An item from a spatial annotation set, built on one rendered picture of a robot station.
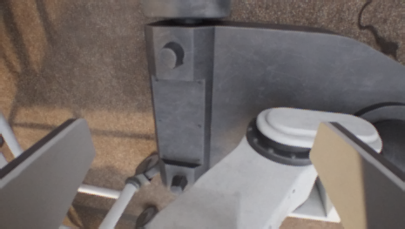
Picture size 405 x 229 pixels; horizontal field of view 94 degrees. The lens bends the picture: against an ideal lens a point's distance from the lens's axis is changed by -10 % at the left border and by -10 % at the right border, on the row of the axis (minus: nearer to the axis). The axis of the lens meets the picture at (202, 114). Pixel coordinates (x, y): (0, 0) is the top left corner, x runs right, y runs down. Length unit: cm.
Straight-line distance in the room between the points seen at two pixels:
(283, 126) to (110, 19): 59
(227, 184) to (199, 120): 23
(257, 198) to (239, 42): 30
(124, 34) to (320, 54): 54
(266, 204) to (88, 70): 72
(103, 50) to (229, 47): 46
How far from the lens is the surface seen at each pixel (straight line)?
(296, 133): 36
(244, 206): 28
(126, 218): 135
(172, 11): 44
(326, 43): 47
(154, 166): 79
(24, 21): 98
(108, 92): 83
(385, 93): 56
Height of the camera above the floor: 61
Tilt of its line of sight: 59 degrees down
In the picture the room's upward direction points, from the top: 157 degrees counter-clockwise
